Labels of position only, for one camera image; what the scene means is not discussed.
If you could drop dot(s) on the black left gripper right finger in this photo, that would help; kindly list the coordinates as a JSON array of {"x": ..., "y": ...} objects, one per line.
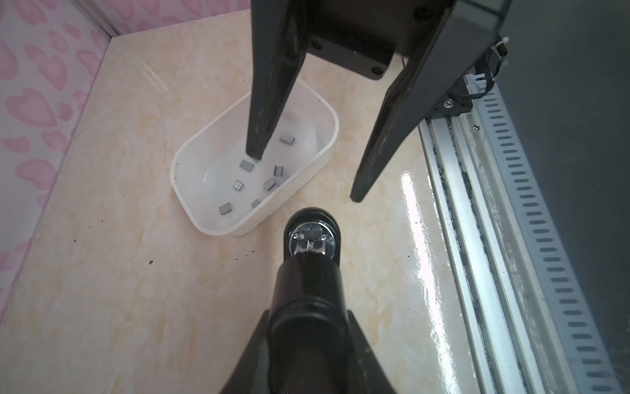
[{"x": 365, "y": 374}]

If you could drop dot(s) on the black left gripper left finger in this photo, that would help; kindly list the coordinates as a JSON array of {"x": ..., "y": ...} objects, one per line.
[{"x": 250, "y": 376}]

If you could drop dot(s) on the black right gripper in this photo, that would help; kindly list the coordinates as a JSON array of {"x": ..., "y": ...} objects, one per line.
[{"x": 441, "y": 39}]

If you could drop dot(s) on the white plastic tray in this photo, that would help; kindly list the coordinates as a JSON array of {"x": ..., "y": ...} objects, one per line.
[{"x": 205, "y": 168}]

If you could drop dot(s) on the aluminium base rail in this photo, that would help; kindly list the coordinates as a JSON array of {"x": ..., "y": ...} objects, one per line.
[{"x": 529, "y": 326}]

